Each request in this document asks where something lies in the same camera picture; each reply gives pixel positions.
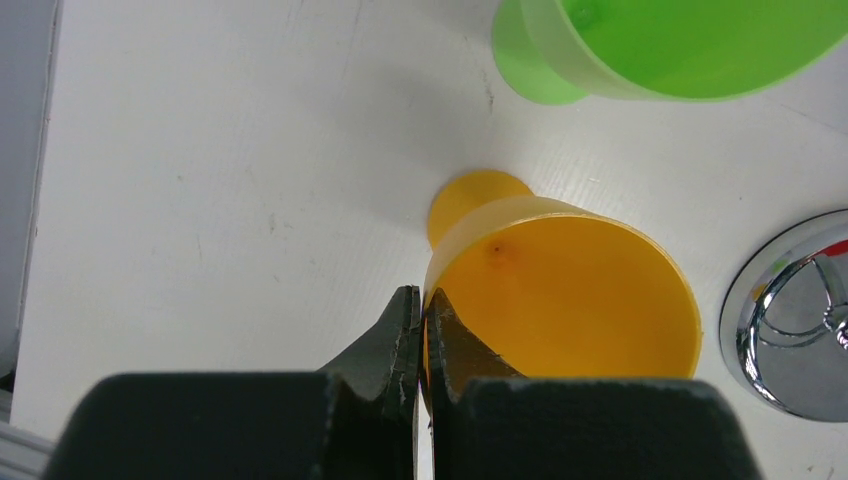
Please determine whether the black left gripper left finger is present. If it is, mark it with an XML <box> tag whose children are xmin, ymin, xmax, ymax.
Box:
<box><xmin>43</xmin><ymin>286</ymin><xmax>421</xmax><ymax>479</ymax></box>

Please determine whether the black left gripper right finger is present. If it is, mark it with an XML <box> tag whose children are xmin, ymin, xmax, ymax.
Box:
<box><xmin>423</xmin><ymin>290</ymin><xmax>762</xmax><ymax>479</ymax></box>

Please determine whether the orange plastic wine glass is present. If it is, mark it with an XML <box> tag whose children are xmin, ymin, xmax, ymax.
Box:
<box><xmin>424</xmin><ymin>169</ymin><xmax>703</xmax><ymax>380</ymax></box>

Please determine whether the chrome wine glass rack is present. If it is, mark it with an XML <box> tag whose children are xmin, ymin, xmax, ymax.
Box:
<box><xmin>719</xmin><ymin>209</ymin><xmax>847</xmax><ymax>423</ymax></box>

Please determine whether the green plastic wine glass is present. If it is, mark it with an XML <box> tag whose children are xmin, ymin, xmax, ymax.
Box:
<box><xmin>492</xmin><ymin>0</ymin><xmax>847</xmax><ymax>105</ymax></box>

